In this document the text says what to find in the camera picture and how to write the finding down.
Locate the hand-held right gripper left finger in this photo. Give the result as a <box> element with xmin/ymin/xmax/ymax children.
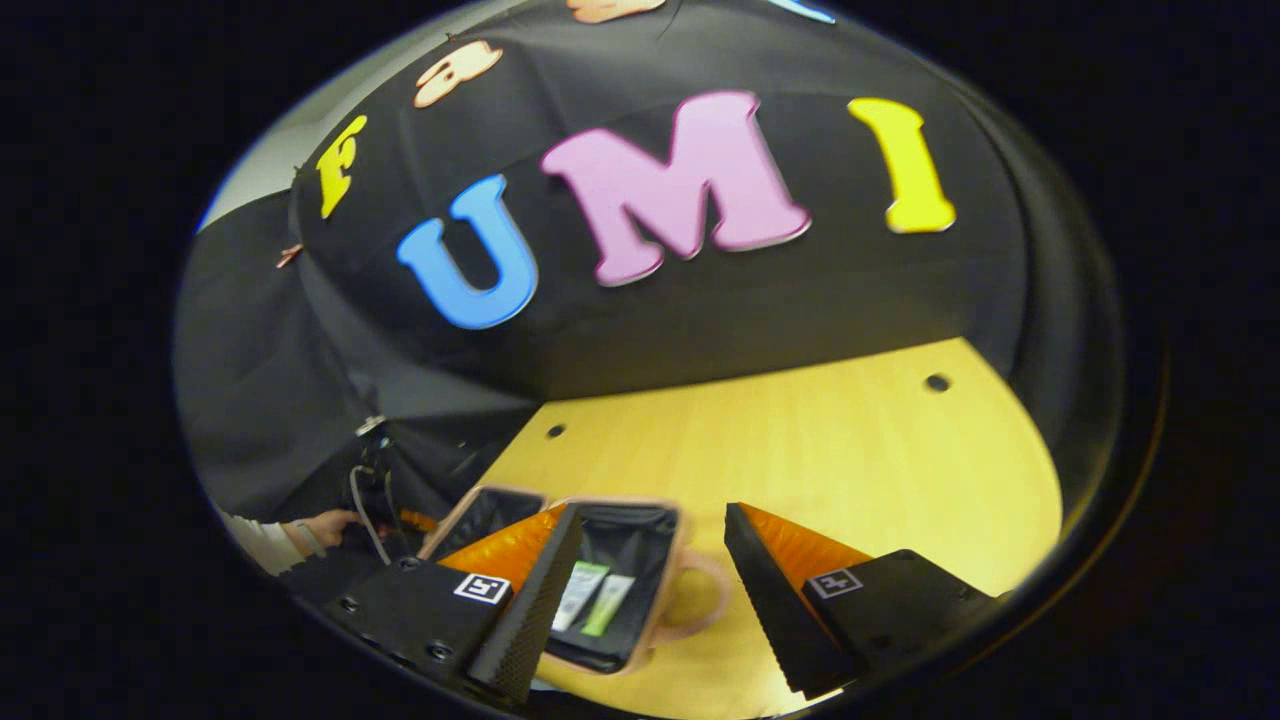
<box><xmin>320</xmin><ymin>503</ymin><xmax>585</xmax><ymax>706</ymax></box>

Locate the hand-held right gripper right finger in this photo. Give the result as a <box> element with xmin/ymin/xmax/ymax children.
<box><xmin>723</xmin><ymin>502</ymin><xmax>1003</xmax><ymax>701</ymax></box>

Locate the white skin care tube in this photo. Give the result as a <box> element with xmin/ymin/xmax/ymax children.
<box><xmin>552</xmin><ymin>560</ymin><xmax>611</xmax><ymax>633</ymax></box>

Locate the pink suitcase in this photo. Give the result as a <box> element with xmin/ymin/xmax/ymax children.
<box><xmin>418</xmin><ymin>485</ymin><xmax>733</xmax><ymax>678</ymax></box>

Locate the black backdrop cloth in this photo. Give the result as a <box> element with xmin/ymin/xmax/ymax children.
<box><xmin>172</xmin><ymin>0</ymin><xmax>1126</xmax><ymax>541</ymax></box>

